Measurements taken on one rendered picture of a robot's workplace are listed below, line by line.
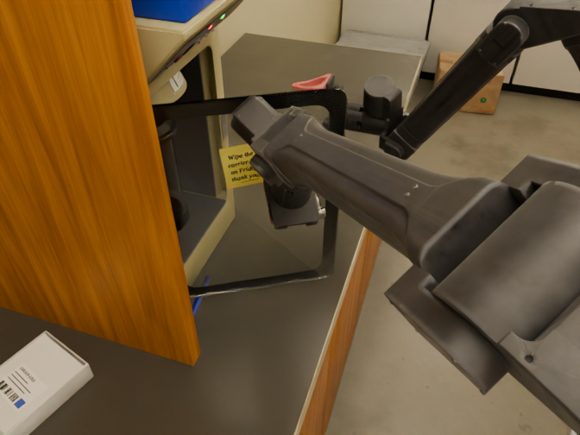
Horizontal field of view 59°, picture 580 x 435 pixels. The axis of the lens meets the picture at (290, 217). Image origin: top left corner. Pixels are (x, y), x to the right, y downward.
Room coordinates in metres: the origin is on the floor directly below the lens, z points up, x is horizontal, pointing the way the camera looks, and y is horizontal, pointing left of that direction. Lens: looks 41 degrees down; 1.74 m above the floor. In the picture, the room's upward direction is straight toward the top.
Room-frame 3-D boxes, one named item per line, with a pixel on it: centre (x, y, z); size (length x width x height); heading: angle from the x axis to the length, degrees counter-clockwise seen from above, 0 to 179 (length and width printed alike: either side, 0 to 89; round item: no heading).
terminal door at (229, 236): (0.65, 0.07, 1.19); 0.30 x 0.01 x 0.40; 101
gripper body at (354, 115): (0.93, -0.12, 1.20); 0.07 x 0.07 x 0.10; 72
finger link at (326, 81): (0.95, -0.05, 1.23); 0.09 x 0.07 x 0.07; 72
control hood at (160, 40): (0.75, 0.13, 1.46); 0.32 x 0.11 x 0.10; 161
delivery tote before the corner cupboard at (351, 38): (3.36, -0.61, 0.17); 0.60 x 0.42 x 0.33; 69
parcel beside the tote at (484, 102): (3.20, -1.19, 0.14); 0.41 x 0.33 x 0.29; 78
